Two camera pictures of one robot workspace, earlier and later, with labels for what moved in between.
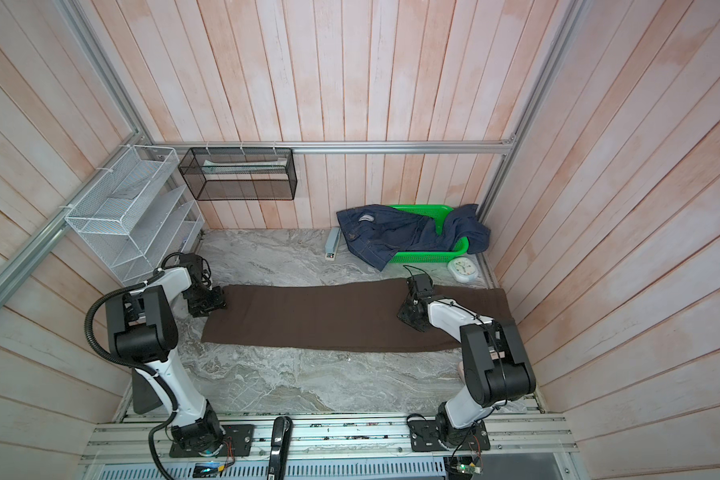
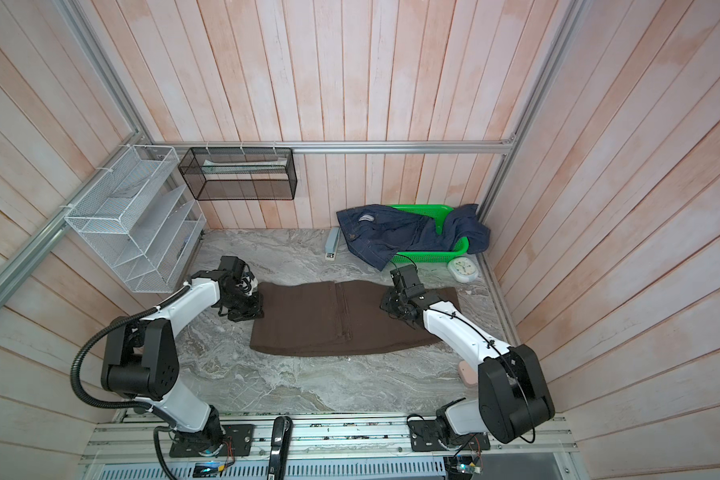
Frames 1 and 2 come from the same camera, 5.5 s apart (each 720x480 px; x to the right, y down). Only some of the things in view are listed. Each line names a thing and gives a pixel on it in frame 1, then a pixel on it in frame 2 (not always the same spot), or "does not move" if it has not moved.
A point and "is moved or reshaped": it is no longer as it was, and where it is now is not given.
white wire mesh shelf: (139, 213) does not move
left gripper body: (202, 299) -> (242, 306)
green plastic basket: (438, 213) does not move
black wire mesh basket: (240, 173) does not move
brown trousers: (336, 316) is moved or reshaped
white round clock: (464, 269) does not move
